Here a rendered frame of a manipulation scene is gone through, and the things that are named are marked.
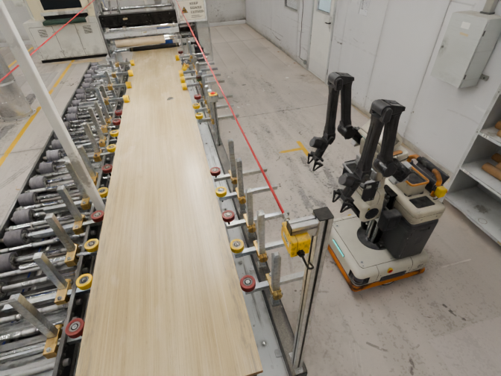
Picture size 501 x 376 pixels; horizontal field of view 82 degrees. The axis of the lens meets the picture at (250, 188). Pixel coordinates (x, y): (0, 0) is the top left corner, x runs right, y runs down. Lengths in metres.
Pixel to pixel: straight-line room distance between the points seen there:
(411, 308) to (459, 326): 0.32
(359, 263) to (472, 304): 0.94
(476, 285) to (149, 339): 2.56
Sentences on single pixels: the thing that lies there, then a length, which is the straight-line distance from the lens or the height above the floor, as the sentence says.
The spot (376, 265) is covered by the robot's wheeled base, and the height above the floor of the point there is 0.28.
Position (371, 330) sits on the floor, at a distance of 2.54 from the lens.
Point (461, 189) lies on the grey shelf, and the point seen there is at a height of 0.14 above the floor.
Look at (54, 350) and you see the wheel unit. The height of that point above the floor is 0.83.
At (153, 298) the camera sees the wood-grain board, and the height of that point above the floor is 0.90.
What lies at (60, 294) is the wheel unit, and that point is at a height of 0.85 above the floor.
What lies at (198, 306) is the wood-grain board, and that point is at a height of 0.90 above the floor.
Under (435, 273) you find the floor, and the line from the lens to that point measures 3.02.
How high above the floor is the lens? 2.21
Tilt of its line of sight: 40 degrees down
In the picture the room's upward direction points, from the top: 3 degrees counter-clockwise
